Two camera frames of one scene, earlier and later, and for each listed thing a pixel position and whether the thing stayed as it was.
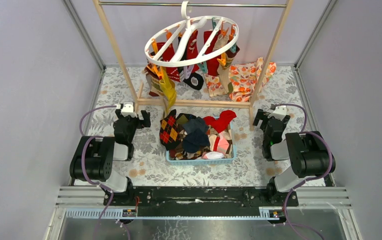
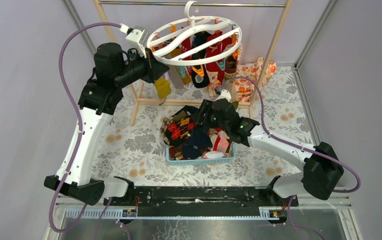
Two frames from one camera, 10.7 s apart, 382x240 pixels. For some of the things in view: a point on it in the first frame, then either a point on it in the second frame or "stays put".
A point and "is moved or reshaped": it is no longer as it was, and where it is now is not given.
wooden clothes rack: (130, 83) stays put
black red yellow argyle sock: (170, 131) is moved or reshaped
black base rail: (197, 202) stays put
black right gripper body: (262, 116) -> (210, 120)
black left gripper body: (133, 120) -> (149, 67)
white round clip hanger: (191, 25) is moved or reshaped
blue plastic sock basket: (208, 162) stays put
